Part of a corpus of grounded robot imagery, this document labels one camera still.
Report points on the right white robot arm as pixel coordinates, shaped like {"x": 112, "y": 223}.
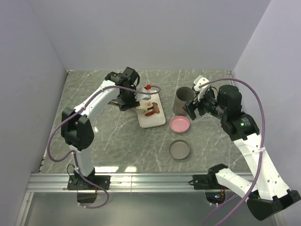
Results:
{"x": 270, "y": 194}

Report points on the aluminium rail frame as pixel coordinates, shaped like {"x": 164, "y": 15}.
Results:
{"x": 159, "y": 182}

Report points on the pink round lid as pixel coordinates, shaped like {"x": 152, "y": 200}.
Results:
{"x": 179, "y": 124}

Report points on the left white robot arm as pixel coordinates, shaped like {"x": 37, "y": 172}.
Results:
{"x": 78, "y": 132}

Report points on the grey round lid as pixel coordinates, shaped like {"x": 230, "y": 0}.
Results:
{"x": 179, "y": 149}

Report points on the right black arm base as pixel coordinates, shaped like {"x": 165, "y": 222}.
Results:
{"x": 205, "y": 182}

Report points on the white rectangular plate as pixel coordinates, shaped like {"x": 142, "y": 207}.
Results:
{"x": 158, "y": 119}

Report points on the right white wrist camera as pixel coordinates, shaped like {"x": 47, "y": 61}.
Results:
{"x": 201, "y": 84}

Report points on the grey cylindrical container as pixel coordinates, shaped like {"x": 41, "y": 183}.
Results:
{"x": 182, "y": 95}

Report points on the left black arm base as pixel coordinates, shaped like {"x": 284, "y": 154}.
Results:
{"x": 76, "y": 182}

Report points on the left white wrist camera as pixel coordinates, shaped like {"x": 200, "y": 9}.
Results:
{"x": 142, "y": 94}

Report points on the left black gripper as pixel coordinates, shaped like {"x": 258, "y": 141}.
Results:
{"x": 125, "y": 105}

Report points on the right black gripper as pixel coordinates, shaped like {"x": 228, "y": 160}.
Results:
{"x": 191, "y": 107}

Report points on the red-brown meat piece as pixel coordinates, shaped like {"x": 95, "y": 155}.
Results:
{"x": 150, "y": 113}

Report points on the brown sausage piece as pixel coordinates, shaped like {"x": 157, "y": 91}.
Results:
{"x": 155, "y": 108}

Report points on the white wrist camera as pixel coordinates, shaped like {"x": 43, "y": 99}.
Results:
{"x": 142, "y": 94}
{"x": 201, "y": 84}

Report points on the metal food tongs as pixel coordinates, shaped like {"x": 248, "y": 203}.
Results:
{"x": 114, "y": 102}

